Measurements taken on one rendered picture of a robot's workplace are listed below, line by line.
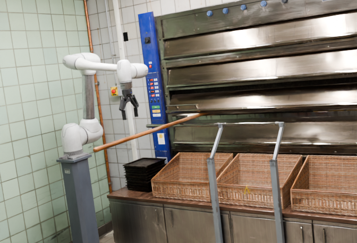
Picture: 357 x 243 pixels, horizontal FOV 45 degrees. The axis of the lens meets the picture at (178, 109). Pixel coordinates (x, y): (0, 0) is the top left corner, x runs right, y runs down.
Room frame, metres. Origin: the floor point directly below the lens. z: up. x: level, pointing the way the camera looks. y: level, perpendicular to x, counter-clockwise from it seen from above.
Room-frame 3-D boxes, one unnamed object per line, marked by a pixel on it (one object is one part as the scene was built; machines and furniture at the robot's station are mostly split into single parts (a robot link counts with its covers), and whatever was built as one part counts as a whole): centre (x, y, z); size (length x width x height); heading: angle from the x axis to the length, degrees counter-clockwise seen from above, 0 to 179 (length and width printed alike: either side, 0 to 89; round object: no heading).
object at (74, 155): (3.44, 0.91, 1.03); 0.22 x 0.18 x 0.06; 146
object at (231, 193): (3.20, -0.55, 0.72); 0.56 x 0.49 x 0.28; 55
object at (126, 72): (3.12, 0.35, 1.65); 0.13 x 0.11 x 0.16; 144
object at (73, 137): (3.47, 0.89, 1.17); 0.18 x 0.16 x 0.22; 144
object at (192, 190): (3.53, -0.06, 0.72); 0.56 x 0.49 x 0.28; 57
